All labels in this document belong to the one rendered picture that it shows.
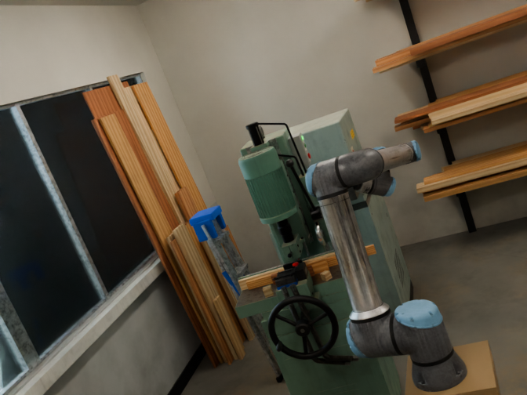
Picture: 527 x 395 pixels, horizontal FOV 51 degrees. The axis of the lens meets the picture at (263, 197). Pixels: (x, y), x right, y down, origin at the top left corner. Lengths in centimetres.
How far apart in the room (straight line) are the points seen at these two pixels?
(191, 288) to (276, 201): 161
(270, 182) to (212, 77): 261
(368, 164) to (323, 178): 16
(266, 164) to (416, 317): 89
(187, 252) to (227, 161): 140
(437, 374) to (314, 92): 307
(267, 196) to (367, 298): 67
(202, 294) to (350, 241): 210
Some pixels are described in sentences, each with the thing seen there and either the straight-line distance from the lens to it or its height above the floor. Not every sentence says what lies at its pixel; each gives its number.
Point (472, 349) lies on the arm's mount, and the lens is 224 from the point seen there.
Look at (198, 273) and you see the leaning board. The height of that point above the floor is 70.
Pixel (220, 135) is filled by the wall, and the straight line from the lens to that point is 495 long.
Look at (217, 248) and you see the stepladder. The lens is 332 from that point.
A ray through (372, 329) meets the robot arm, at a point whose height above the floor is 86.
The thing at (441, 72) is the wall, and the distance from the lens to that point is 458.
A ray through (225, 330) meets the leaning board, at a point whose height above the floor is 24.
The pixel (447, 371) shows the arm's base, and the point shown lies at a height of 68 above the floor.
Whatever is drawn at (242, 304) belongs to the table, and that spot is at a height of 90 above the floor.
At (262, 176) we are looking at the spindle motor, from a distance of 237.
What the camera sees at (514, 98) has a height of 106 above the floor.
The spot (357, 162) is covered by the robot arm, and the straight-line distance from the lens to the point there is 193.
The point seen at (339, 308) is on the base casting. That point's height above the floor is 77.
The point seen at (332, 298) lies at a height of 82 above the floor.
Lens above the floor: 184
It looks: 12 degrees down
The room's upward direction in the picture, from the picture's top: 21 degrees counter-clockwise
